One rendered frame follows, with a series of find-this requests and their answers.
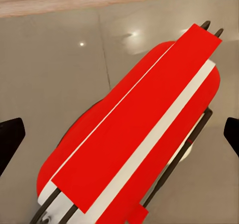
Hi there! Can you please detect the radio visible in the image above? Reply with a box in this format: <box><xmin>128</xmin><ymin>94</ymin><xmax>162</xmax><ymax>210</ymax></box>
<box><xmin>30</xmin><ymin>20</ymin><xmax>224</xmax><ymax>224</ymax></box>

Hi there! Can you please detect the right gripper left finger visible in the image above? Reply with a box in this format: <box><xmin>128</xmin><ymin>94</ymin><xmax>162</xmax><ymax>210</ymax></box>
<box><xmin>0</xmin><ymin>117</ymin><xmax>25</xmax><ymax>176</ymax></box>

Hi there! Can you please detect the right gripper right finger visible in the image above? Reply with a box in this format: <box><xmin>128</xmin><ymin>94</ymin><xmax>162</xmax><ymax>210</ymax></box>
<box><xmin>224</xmin><ymin>117</ymin><xmax>239</xmax><ymax>156</ymax></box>

